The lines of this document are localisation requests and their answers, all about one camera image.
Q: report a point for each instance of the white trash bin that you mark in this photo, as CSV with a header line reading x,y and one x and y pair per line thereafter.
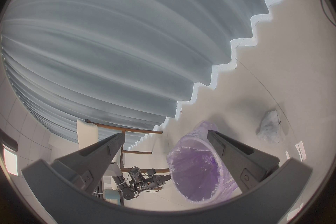
x,y
191,141

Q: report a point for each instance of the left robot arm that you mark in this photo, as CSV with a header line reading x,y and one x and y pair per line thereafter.
x,y
126,188

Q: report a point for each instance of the white cushioned wooden chair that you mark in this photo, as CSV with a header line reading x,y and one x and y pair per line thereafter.
x,y
86,133

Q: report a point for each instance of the white paper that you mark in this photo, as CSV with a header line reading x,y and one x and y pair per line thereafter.
x,y
270,128

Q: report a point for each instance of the pale blue curtain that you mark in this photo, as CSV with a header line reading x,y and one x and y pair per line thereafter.
x,y
105,47

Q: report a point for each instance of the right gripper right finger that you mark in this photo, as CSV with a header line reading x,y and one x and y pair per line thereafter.
x,y
241,162

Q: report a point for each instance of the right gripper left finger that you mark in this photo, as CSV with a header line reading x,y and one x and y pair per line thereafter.
x,y
94,160

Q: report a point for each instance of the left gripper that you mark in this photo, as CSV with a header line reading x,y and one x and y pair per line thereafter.
x,y
149,183

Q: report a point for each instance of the purple plastic bag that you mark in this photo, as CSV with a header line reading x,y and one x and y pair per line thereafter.
x,y
194,173

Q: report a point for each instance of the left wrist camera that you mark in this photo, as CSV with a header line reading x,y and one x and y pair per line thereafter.
x,y
151,172

